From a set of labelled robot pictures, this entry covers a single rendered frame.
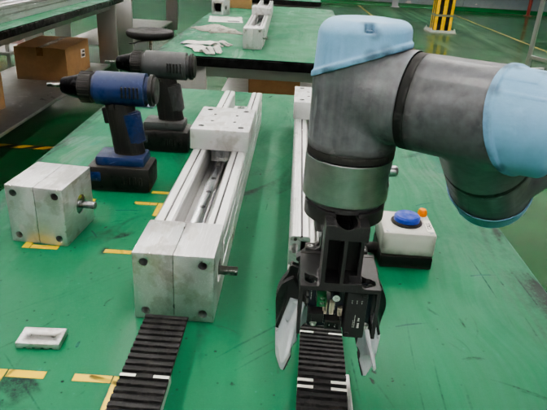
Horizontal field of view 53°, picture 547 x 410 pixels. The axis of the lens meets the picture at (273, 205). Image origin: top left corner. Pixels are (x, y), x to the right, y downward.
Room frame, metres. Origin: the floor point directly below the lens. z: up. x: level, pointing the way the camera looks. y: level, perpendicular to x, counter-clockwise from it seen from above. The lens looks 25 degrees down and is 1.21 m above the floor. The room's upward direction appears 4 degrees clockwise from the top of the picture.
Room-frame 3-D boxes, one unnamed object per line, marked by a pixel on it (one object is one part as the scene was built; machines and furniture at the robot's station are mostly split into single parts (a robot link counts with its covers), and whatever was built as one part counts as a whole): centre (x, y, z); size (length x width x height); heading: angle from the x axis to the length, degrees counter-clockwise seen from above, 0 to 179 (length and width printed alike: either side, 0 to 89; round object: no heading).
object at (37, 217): (0.79, 0.34, 0.83); 0.11 x 0.10 x 0.10; 85
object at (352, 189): (0.45, -0.07, 1.03); 0.08 x 0.08 x 0.05
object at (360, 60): (0.45, -0.07, 1.11); 0.09 x 0.08 x 0.11; 59
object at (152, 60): (1.23, 0.29, 0.89); 0.20 x 0.08 x 0.22; 91
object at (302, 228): (1.06, -0.08, 0.82); 0.80 x 0.10 x 0.09; 179
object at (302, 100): (1.31, -0.09, 0.87); 0.16 x 0.11 x 0.07; 179
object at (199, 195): (1.06, 0.11, 0.82); 0.80 x 0.10 x 0.09; 179
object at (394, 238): (0.78, -0.20, 0.81); 0.10 x 0.08 x 0.06; 89
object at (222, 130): (1.06, 0.11, 0.87); 0.16 x 0.11 x 0.07; 179
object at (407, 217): (0.78, -0.21, 0.84); 0.04 x 0.04 x 0.02
